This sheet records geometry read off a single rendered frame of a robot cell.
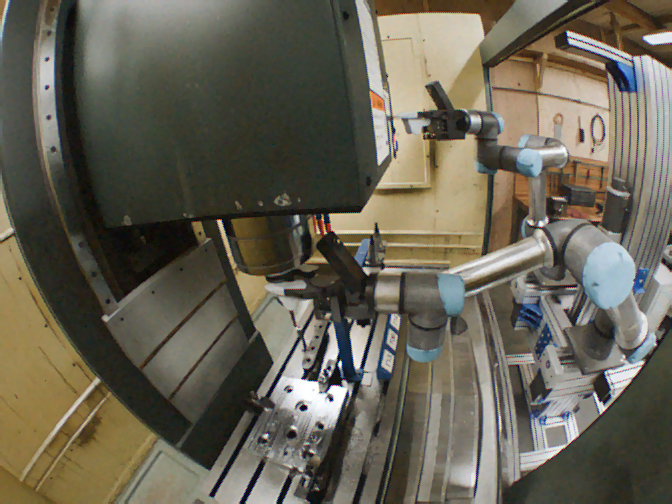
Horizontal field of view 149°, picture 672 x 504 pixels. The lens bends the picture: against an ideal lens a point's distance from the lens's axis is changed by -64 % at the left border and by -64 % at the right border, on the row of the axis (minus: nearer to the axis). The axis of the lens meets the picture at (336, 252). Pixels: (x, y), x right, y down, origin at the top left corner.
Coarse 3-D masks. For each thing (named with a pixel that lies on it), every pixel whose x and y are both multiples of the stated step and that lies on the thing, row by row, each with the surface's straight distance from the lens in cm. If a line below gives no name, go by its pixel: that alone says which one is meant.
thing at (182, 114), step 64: (128, 0) 58; (192, 0) 41; (256, 0) 33; (320, 0) 29; (128, 64) 51; (192, 64) 37; (256, 64) 30; (320, 64) 27; (384, 64) 68; (128, 128) 50; (192, 128) 36; (256, 128) 30; (320, 128) 26; (128, 192) 54; (192, 192) 38; (256, 192) 31; (320, 192) 27
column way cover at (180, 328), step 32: (192, 256) 89; (160, 288) 82; (192, 288) 90; (224, 288) 102; (128, 320) 78; (160, 320) 84; (192, 320) 93; (224, 320) 105; (128, 352) 80; (160, 352) 87; (192, 352) 95; (224, 352) 109; (160, 384) 90; (192, 384) 100; (192, 416) 104
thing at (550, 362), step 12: (552, 348) 107; (540, 360) 111; (552, 360) 103; (564, 360) 109; (624, 360) 126; (552, 372) 102; (564, 372) 104; (576, 372) 107; (600, 372) 117; (552, 384) 105; (564, 384) 110
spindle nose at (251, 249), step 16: (224, 224) 44; (240, 224) 40; (256, 224) 39; (272, 224) 39; (288, 224) 40; (304, 224) 42; (240, 240) 42; (256, 240) 40; (272, 240) 40; (288, 240) 41; (304, 240) 43; (240, 256) 44; (256, 256) 42; (272, 256) 41; (288, 256) 42; (304, 256) 44; (256, 272) 44; (272, 272) 43
